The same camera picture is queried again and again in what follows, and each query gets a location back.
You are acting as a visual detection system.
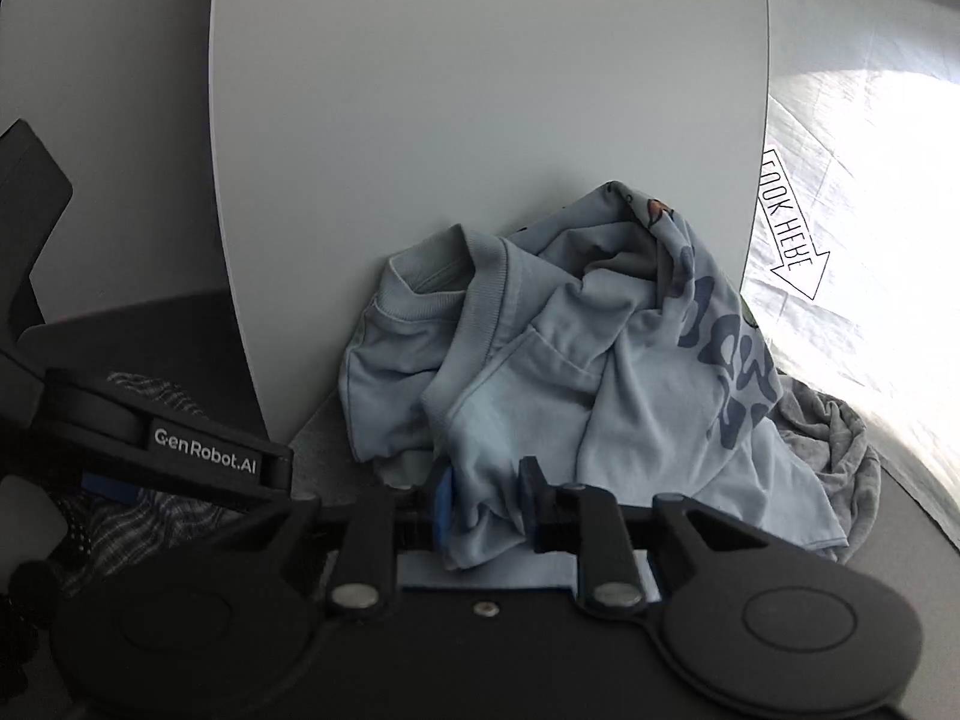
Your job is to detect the light blue printed t-shirt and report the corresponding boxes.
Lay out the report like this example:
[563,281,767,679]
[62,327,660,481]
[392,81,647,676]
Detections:
[338,182,848,572]

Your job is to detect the blue checkered shorts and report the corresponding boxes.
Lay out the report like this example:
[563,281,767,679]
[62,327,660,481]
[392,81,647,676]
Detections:
[58,369,249,593]

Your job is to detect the grey crumpled garment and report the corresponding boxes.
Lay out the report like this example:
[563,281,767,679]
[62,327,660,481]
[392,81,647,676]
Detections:
[771,372,882,564]

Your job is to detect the white printed curtain sheet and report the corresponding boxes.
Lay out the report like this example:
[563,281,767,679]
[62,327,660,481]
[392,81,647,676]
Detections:
[743,70,958,539]

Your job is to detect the white storage box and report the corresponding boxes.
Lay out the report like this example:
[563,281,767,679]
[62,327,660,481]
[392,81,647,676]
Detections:
[210,0,768,442]

